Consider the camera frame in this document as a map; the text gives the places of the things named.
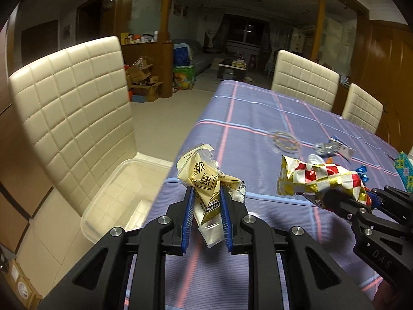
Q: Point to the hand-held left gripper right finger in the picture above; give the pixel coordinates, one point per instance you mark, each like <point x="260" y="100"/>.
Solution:
<point x="226" y="221"/>

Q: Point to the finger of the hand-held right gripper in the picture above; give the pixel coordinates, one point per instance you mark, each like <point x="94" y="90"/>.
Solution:
<point x="342" y="205"/>
<point x="393" y="198"/>

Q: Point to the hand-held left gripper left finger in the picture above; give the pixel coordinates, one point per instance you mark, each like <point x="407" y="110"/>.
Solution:
<point x="190" y="214"/>

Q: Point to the pale printed snack packet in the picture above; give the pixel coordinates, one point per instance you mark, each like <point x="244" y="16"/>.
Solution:
<point x="203" y="180"/>

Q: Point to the red gold checkered snack wrapper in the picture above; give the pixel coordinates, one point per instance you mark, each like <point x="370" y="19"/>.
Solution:
<point x="309" y="174"/>

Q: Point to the clear plastic container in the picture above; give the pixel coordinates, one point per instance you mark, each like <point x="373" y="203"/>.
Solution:
<point x="109" y="193"/>

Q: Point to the beaded blue tissue box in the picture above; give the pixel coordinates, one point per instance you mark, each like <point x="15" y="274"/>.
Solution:
<point x="405" y="171"/>

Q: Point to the blue foil wrapper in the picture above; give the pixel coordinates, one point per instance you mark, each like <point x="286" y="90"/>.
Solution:
<point x="362" y="171"/>

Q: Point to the silver crumpled wrapper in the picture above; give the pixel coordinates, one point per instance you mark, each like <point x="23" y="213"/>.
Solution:
<point x="346" y="151"/>

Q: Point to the silver blister pack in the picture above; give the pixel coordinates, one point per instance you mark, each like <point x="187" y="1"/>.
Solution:
<point x="325" y="148"/>

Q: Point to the round clear plastic lid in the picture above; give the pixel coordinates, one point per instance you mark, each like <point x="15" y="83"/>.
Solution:
<point x="284" y="142"/>

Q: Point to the cream quilted dining chair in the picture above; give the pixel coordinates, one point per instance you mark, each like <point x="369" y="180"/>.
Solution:
<point x="71" y="97"/>
<point x="306" y="77"/>
<point x="363" y="108"/>

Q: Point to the blue plaid tablecloth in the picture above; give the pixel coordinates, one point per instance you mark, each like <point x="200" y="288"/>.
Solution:
<point x="245" y="119"/>

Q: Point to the brown wooden double door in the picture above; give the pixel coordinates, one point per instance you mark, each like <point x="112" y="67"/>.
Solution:
<point x="393" y="80"/>

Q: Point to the colourful printed bag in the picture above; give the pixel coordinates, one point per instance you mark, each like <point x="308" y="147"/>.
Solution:
<point x="184" y="77"/>

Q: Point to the small floor toy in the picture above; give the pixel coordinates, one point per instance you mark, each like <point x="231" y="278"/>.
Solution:
<point x="249" y="79"/>

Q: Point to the pile of cardboard boxes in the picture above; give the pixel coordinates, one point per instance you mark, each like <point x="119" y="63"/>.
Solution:
<point x="143" y="77"/>

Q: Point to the coffee table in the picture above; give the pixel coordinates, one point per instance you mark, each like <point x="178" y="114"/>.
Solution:
<point x="232" y="67"/>

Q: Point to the grey sofa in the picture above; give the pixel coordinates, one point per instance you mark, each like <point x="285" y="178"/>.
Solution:
<point x="203" y="56"/>

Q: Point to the low wooden cabinet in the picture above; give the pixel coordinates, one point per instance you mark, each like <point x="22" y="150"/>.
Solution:
<point x="161" y="58"/>

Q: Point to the blue bedding bag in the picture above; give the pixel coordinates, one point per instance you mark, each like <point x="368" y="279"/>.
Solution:
<point x="181" y="55"/>

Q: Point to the white standing air conditioner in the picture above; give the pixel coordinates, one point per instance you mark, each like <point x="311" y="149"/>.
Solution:
<point x="297" y="40"/>

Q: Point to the sheer curtain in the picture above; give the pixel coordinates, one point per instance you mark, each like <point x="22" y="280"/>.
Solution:
<point x="213" y="27"/>
<point x="280" y="37"/>

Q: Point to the row of bottles and jars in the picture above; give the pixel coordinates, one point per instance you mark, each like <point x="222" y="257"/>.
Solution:
<point x="138" y="38"/>

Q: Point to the dark window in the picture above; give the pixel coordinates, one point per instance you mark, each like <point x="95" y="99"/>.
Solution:
<point x="246" y="30"/>

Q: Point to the dark wooden door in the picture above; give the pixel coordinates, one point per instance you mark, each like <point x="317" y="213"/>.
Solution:
<point x="38" y="43"/>

